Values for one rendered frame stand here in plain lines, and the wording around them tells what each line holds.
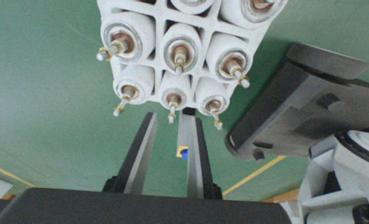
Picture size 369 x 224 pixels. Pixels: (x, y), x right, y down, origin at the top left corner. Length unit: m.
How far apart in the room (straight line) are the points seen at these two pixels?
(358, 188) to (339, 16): 0.53
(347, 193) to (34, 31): 1.10
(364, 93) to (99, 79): 1.05
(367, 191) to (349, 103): 0.35
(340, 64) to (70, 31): 0.88
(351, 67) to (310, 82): 0.08
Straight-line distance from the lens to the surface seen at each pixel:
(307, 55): 0.55
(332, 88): 0.56
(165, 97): 0.33
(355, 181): 0.53
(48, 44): 0.77
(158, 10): 0.35
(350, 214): 0.48
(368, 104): 0.82
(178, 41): 0.27
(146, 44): 0.29
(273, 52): 0.65
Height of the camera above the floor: 0.52
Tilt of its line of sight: 48 degrees down
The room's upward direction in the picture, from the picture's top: 179 degrees counter-clockwise
